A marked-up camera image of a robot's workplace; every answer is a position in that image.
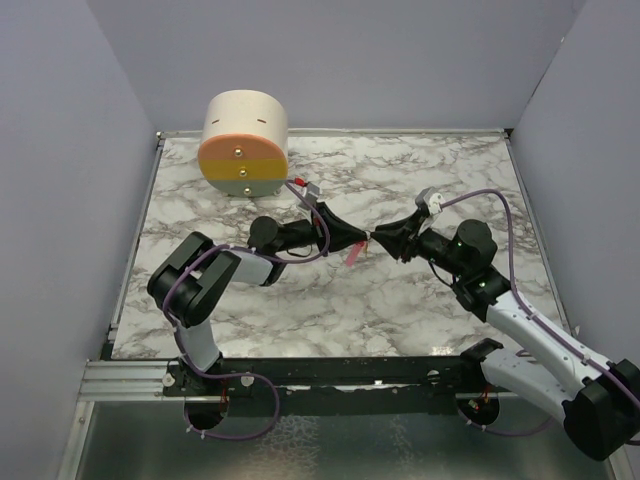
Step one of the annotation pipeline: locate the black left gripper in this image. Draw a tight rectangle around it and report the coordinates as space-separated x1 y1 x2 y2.
276 202 367 257

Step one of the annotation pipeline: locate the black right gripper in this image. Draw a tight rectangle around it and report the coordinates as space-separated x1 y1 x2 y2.
371 210 469 279

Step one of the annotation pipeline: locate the pink strap keyring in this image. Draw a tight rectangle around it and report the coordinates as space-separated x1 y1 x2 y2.
345 240 368 267

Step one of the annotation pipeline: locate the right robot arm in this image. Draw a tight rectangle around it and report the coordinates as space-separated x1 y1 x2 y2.
371 213 639 461

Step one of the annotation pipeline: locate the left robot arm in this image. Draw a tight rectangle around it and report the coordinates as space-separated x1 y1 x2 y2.
147 202 368 395

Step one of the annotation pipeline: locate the round three-drawer storage box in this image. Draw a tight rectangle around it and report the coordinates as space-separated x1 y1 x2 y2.
197 90 288 198

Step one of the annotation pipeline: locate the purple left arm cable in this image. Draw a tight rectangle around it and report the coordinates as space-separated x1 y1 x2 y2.
162 180 331 442

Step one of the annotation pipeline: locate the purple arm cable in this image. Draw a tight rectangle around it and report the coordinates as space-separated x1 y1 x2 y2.
162 180 331 442
439 188 640 436

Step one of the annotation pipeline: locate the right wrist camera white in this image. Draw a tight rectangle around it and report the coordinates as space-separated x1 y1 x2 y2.
415 187 444 227

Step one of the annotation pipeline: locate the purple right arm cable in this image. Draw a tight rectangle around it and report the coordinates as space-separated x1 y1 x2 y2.
439 188 640 436

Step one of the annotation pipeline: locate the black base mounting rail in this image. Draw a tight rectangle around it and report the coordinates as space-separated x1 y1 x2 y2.
163 356 490 417

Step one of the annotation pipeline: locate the aluminium table frame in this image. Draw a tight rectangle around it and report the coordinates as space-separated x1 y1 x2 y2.
54 127 624 480

